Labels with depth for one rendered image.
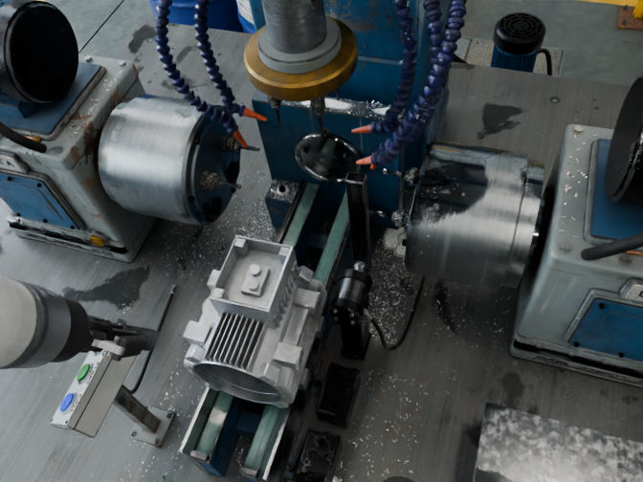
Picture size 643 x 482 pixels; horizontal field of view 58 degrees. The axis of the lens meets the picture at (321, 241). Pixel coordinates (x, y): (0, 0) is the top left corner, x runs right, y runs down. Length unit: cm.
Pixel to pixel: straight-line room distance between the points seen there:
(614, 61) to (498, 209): 226
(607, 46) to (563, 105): 160
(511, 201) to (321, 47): 38
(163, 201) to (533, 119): 96
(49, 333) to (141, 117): 61
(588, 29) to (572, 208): 241
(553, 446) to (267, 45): 78
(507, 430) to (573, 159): 46
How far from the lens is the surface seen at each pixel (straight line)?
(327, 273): 115
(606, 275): 94
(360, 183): 85
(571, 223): 96
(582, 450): 107
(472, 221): 96
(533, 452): 104
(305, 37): 89
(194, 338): 96
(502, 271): 99
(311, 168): 124
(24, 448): 134
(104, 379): 99
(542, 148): 155
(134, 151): 115
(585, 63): 312
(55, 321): 66
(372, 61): 117
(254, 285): 91
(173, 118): 115
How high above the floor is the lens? 191
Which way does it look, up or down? 55 degrees down
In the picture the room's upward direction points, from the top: 10 degrees counter-clockwise
